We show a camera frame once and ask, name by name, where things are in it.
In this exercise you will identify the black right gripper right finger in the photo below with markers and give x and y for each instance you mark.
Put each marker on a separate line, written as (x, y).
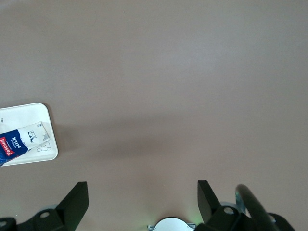
(209, 209)

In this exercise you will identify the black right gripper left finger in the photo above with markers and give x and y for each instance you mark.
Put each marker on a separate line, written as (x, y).
(72, 204)

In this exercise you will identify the blue white milk carton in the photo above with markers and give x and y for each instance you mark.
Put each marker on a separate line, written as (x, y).
(14, 142)

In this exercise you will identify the cream rectangular rabbit tray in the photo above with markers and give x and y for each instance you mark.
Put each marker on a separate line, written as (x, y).
(24, 115)

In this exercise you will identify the brown table cover mat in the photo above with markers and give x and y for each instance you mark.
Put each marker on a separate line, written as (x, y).
(154, 72)

